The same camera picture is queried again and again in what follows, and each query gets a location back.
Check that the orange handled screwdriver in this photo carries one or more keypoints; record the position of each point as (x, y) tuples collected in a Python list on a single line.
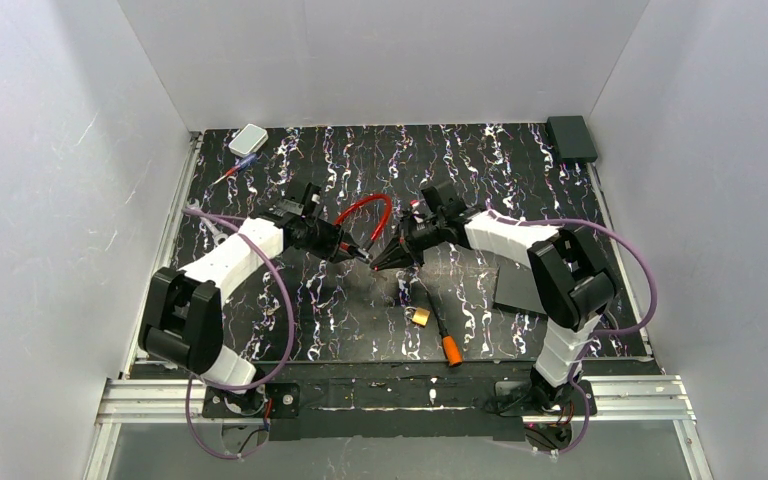
[(450, 348)]

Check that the small silver wrench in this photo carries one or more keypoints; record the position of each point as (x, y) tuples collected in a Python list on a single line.
[(216, 234)]

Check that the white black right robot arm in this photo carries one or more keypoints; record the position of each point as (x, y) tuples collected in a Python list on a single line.
[(573, 280)]

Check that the dark grey flat plate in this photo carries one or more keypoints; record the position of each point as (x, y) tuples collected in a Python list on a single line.
[(516, 291)]

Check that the black box in corner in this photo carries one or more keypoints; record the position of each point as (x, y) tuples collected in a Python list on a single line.
[(571, 139)]

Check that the brass padlock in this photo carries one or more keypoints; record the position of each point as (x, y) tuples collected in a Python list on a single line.
[(417, 315)]

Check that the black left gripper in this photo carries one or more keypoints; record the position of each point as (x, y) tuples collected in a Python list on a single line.
[(339, 242)]

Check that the aluminium frame rail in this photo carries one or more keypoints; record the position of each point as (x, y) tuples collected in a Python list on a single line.
[(371, 395)]

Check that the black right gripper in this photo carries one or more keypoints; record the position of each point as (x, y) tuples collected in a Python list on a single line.
[(409, 241)]

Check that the white rectangular box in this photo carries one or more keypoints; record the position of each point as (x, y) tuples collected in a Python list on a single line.
[(248, 140)]

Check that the blue red pen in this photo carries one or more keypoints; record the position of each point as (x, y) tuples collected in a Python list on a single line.
[(240, 165)]

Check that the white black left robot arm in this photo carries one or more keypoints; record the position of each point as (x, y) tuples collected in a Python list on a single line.
[(182, 319)]

